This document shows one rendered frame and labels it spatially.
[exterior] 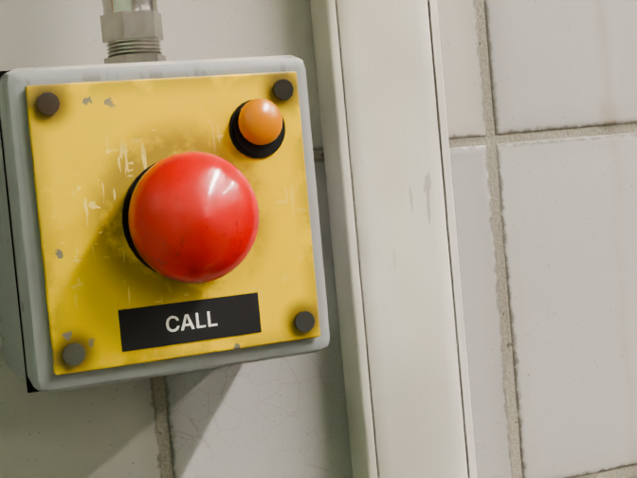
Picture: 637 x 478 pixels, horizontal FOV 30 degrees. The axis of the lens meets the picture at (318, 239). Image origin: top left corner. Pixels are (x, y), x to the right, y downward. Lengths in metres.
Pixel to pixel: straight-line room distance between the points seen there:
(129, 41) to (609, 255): 0.24
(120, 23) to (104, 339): 0.11
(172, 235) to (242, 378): 0.13
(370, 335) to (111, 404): 0.10
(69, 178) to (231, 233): 0.05
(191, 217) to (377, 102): 0.14
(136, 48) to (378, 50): 0.11
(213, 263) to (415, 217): 0.14
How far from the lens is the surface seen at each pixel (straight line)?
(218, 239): 0.35
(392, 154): 0.47
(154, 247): 0.35
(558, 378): 0.53
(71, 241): 0.37
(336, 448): 0.48
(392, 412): 0.47
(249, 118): 0.38
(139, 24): 0.41
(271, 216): 0.39
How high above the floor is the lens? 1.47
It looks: 3 degrees down
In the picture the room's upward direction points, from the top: 5 degrees counter-clockwise
